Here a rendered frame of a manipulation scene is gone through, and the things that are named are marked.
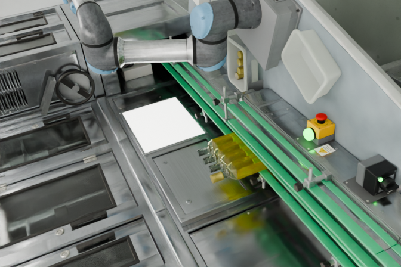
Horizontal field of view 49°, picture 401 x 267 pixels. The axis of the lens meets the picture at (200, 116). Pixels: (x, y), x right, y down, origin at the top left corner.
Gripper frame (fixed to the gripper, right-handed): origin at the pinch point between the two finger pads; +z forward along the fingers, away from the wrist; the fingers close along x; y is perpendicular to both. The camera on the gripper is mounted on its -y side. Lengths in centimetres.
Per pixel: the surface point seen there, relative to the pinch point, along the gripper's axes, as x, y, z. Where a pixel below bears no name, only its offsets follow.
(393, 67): 35, -82, 88
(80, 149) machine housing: 59, -37, -57
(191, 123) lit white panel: 60, -48, 0
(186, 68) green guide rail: 55, -18, 10
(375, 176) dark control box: -2, -135, 29
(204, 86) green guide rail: 48, -39, 12
